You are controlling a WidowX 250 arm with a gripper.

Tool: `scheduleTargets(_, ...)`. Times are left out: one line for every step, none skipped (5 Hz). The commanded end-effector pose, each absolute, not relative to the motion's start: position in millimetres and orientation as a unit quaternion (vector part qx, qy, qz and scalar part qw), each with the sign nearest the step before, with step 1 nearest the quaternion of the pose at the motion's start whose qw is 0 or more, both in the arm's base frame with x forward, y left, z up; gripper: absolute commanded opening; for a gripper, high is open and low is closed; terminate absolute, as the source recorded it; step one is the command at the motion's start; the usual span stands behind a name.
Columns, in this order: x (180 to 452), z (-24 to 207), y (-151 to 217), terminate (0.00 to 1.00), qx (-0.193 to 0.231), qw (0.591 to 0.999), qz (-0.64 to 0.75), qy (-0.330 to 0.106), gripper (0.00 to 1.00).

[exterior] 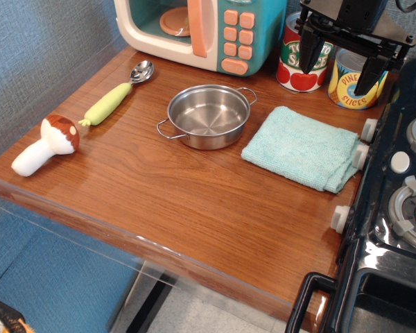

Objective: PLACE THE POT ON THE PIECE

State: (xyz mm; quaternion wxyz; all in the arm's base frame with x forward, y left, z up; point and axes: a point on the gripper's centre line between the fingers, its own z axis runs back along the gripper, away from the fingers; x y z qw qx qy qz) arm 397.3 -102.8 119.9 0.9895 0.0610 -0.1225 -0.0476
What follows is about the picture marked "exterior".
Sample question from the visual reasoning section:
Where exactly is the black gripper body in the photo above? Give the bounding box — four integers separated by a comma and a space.
297, 1, 416, 68

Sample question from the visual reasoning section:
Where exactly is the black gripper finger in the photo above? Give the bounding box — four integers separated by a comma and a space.
354, 56, 390, 96
299, 24, 324, 74

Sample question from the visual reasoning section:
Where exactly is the metal pot with handles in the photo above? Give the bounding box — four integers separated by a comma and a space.
157, 85, 258, 151

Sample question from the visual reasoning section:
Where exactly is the light blue cloth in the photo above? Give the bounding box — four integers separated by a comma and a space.
241, 106, 362, 194

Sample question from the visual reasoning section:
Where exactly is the pineapple slices can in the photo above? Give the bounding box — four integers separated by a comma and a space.
328, 49, 388, 110

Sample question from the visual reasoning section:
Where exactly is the tomato sauce can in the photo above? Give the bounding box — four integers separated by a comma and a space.
277, 11, 334, 92

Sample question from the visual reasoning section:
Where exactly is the white stove knob upper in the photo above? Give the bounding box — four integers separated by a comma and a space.
360, 118, 378, 142

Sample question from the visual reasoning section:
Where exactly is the white stove knob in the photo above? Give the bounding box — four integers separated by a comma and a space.
352, 144, 370, 170
360, 118, 378, 142
331, 205, 350, 234

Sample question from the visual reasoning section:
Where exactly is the toy microwave teal and cream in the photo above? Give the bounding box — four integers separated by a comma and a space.
114, 0, 286, 77

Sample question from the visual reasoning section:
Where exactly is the white stove knob middle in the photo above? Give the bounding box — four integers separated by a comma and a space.
352, 144, 370, 170

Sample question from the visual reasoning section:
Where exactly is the white stove knob lower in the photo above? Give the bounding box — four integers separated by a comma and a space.
331, 205, 350, 234

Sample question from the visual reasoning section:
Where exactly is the black toy stove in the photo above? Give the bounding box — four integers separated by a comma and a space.
286, 59, 416, 332

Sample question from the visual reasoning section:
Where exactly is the plush mushroom toy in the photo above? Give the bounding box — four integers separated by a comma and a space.
11, 114, 80, 177

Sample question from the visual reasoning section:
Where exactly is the black table leg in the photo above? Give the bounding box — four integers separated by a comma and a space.
110, 264, 177, 332

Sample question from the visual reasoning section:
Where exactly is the black orange object corner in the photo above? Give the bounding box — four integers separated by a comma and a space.
0, 301, 35, 333

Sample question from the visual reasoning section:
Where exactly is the spoon with green handle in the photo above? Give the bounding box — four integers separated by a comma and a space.
78, 60, 155, 127

